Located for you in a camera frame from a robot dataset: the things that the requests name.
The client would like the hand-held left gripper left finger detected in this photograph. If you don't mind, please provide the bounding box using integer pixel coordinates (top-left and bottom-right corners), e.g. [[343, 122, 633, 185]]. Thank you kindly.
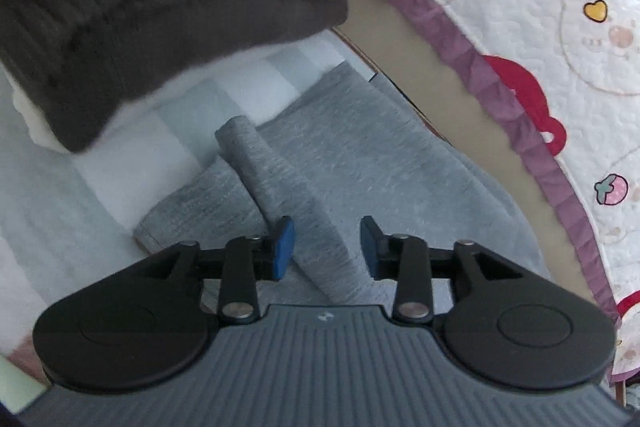
[[132, 215, 296, 325]]

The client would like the dark brown folded garment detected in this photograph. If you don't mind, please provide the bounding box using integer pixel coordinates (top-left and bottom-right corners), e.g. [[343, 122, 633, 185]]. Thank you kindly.
[[0, 0, 351, 152]]

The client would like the checked bear-print mat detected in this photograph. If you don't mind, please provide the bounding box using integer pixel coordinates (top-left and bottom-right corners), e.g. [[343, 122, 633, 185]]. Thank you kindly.
[[0, 27, 376, 378]]

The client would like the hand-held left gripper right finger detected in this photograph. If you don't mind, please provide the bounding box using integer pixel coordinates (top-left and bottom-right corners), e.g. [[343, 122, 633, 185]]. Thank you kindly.
[[360, 215, 523, 323]]

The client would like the grey garment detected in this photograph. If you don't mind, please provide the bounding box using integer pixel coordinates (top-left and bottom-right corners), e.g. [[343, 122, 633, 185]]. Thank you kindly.
[[132, 61, 553, 305]]

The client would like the white bear-print quilt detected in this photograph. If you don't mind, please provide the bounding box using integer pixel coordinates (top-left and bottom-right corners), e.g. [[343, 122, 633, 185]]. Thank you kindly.
[[350, 0, 640, 388]]

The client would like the beige bed base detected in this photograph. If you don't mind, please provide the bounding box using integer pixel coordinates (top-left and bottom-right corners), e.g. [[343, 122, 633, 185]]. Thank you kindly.
[[330, 0, 621, 323]]

